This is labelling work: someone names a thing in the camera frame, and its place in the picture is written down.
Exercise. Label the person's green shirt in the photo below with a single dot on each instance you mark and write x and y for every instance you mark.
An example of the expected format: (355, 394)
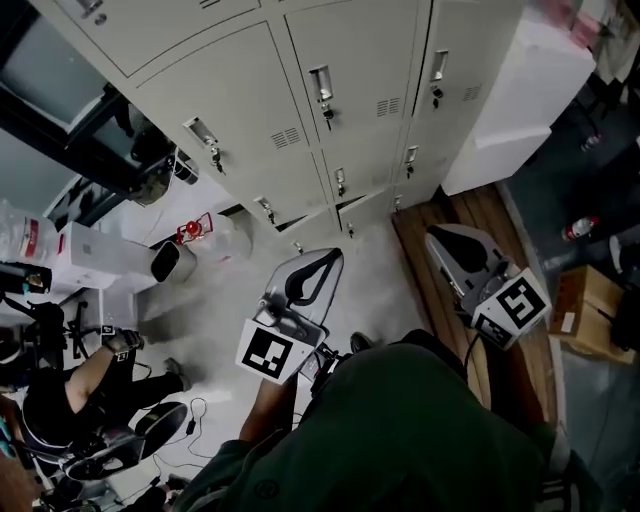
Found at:
(400, 425)

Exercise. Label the black-framed window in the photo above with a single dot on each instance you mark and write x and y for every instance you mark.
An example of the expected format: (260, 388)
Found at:
(45, 60)

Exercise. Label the white low counter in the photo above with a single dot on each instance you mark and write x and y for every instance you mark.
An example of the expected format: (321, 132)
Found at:
(130, 225)

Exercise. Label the grey black office chair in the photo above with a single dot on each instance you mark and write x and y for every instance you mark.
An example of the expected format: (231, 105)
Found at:
(160, 420)

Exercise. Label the beige metal locker cabinet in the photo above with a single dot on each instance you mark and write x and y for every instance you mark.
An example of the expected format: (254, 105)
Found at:
(150, 30)

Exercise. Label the person's black left shoe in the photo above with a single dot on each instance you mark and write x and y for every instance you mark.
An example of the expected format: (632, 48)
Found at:
(360, 342)

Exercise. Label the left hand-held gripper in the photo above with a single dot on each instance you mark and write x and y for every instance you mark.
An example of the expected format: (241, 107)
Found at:
(270, 350)

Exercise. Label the black equipment stand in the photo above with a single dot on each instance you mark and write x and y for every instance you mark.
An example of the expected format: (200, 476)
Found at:
(25, 277)

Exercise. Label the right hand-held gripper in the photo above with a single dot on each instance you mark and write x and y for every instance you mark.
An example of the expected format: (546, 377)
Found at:
(515, 305)

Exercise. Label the small white trash bin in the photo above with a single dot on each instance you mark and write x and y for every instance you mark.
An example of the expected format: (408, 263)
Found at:
(165, 262)

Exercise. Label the olive cloth bag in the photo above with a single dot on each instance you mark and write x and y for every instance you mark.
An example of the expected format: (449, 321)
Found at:
(152, 187)

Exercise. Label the clear water jug red cap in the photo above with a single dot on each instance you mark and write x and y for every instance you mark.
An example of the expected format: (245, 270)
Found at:
(230, 240)

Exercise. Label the plastic bottle red label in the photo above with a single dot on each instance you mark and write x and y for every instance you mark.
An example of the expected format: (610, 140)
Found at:
(580, 229)

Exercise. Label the person's left forearm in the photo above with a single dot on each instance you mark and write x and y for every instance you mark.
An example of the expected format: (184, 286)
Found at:
(267, 405)

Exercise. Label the grey metal locker door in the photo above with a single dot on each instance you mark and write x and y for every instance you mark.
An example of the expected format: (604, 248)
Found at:
(360, 60)
(295, 187)
(235, 100)
(320, 227)

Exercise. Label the clear water jug red label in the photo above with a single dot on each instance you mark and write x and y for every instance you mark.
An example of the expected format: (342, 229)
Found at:
(25, 230)

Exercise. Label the large white rectangular unit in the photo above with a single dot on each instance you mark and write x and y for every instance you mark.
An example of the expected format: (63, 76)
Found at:
(520, 90)

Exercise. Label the brown cardboard box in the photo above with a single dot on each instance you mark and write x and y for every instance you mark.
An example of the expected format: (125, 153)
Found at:
(585, 300)

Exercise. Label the black cup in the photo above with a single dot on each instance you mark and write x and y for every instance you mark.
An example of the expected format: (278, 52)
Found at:
(186, 172)

